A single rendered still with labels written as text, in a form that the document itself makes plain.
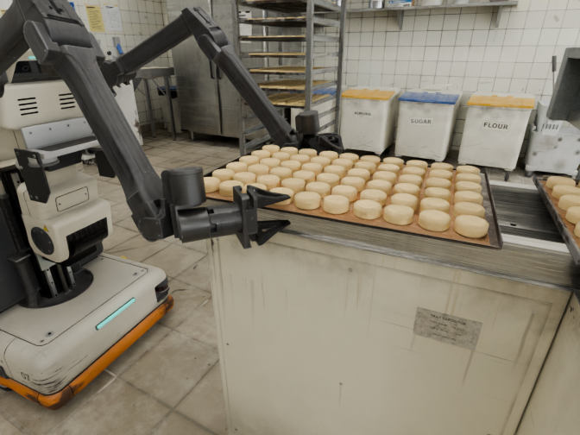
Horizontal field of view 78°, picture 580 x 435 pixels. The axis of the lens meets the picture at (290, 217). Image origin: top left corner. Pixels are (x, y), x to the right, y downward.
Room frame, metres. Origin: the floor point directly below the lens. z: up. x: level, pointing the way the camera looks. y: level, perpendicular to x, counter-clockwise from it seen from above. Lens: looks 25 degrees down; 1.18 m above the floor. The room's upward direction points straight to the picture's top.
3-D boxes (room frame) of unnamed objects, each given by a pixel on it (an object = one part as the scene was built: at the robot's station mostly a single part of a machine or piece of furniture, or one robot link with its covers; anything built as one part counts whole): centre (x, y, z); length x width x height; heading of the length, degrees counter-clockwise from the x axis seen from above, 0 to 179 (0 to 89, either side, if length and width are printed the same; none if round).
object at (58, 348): (1.24, 0.97, 0.16); 0.67 x 0.64 x 0.25; 67
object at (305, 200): (0.64, -0.03, 0.91); 0.05 x 0.05 x 0.02
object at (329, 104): (4.60, -0.35, 0.38); 0.64 x 0.54 x 0.77; 154
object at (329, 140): (1.01, -0.12, 0.92); 0.09 x 0.07 x 0.07; 22
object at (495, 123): (3.67, -2.06, 0.38); 0.64 x 0.54 x 0.77; 149
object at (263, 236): (0.61, 0.04, 0.89); 0.09 x 0.07 x 0.07; 112
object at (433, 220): (0.55, -0.25, 0.91); 0.05 x 0.05 x 0.02
